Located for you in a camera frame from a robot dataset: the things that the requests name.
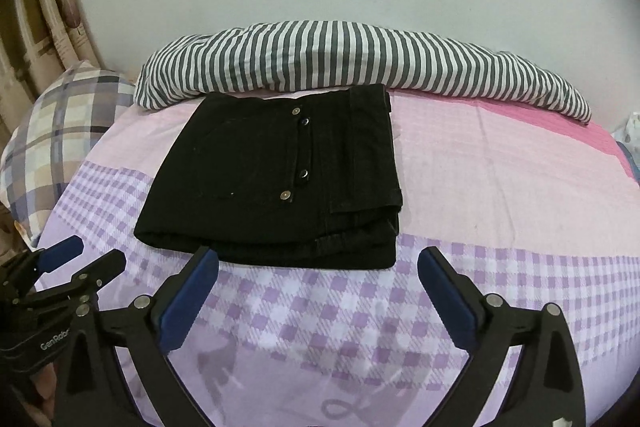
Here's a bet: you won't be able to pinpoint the pink purple checked bed sheet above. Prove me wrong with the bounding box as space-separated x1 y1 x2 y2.
39 91 639 426

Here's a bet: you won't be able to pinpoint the beige wooden headboard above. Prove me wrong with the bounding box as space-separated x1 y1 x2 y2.
0 0 109 258

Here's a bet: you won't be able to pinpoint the white patterned blanket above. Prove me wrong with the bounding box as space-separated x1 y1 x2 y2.
612 112 640 183

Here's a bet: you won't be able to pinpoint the plaid pillow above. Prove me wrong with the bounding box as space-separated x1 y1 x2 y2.
1 61 134 248

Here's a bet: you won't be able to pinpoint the grey white striped bolster pillow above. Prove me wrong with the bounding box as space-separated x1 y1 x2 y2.
134 20 592 124

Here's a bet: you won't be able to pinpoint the black pants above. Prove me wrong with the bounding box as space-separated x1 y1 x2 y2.
134 86 402 270

